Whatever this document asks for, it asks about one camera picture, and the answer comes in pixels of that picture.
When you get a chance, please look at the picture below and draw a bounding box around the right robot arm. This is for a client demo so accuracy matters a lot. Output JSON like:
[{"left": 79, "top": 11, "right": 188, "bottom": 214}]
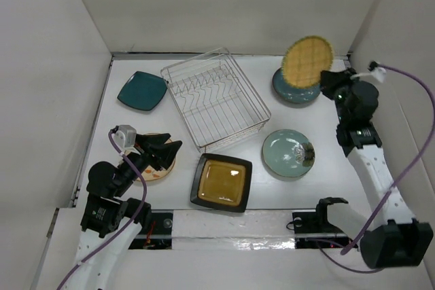
[{"left": 314, "top": 69, "right": 434, "bottom": 270}]

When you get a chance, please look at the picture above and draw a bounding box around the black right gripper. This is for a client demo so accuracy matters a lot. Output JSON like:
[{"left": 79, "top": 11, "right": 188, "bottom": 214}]
[{"left": 319, "top": 67, "right": 363, "bottom": 123}]

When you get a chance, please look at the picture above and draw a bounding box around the wire dish rack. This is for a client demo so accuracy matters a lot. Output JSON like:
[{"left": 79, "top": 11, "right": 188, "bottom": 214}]
[{"left": 160, "top": 47, "right": 271, "bottom": 153}]

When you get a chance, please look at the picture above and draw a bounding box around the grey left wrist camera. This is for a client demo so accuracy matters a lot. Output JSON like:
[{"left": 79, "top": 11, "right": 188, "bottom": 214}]
[{"left": 114, "top": 125, "right": 137, "bottom": 150}]

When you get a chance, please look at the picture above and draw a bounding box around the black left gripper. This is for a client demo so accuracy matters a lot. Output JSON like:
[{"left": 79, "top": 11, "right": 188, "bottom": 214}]
[{"left": 114, "top": 132, "right": 181, "bottom": 195}]

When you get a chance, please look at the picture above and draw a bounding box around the teal square plate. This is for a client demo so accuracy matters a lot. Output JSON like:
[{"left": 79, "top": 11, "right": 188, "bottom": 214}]
[{"left": 117, "top": 71, "right": 167, "bottom": 111}]

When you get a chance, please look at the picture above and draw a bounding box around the beige round leaf plate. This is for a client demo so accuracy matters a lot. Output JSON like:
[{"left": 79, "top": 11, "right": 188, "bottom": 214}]
[{"left": 122, "top": 132, "right": 177, "bottom": 185}]

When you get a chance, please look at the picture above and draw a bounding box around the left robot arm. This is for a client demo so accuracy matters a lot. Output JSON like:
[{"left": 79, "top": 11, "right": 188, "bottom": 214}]
[{"left": 58, "top": 125, "right": 183, "bottom": 289}]

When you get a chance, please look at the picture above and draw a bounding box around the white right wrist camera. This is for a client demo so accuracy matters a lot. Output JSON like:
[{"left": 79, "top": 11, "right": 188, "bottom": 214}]
[{"left": 351, "top": 60, "right": 387, "bottom": 84}]

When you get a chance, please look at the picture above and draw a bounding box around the black and amber square plate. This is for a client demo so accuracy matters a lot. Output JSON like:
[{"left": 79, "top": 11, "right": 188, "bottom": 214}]
[{"left": 190, "top": 153, "right": 252, "bottom": 213}]

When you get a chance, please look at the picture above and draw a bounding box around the light green flower plate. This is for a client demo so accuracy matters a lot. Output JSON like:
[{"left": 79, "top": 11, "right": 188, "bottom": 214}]
[{"left": 262, "top": 129, "right": 315, "bottom": 178}]

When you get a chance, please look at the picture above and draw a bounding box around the round woven bamboo plate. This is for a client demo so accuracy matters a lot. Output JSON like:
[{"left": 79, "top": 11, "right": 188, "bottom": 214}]
[{"left": 281, "top": 35, "right": 334, "bottom": 89}]

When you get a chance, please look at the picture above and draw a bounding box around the dark teal round plate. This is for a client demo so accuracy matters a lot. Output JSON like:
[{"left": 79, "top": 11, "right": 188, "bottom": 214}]
[{"left": 272, "top": 68, "right": 320, "bottom": 105}]

